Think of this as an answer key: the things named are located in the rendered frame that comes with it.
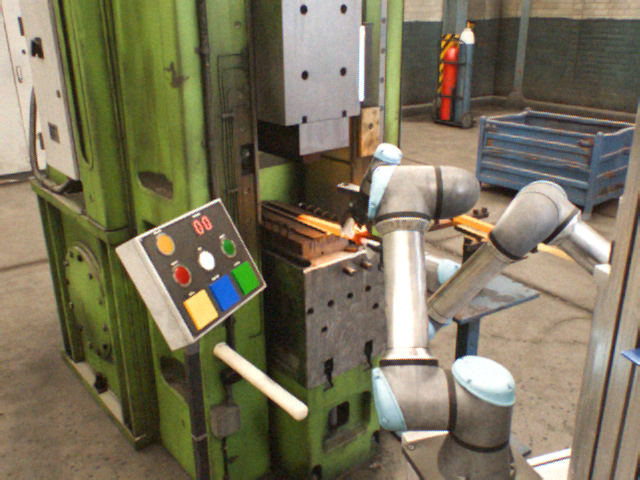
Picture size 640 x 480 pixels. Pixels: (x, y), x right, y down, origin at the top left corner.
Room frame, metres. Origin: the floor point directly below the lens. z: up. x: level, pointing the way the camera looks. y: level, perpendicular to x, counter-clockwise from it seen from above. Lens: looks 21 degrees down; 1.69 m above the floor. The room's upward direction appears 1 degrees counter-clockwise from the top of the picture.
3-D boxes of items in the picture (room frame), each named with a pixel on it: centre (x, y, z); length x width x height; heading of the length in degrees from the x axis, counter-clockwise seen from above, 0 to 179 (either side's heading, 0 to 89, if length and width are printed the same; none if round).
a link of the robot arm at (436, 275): (1.54, -0.34, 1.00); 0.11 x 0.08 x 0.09; 39
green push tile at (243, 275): (1.51, 0.20, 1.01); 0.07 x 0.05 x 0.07; 154
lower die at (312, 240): (2.05, 0.11, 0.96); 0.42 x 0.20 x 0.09; 39
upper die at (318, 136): (2.05, 0.11, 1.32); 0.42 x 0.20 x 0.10; 39
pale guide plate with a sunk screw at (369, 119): (2.19, -0.18, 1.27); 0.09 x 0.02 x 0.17; 129
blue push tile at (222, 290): (1.42, 0.25, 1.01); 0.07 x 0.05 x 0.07; 154
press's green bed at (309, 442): (2.09, 0.07, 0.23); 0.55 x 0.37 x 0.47; 39
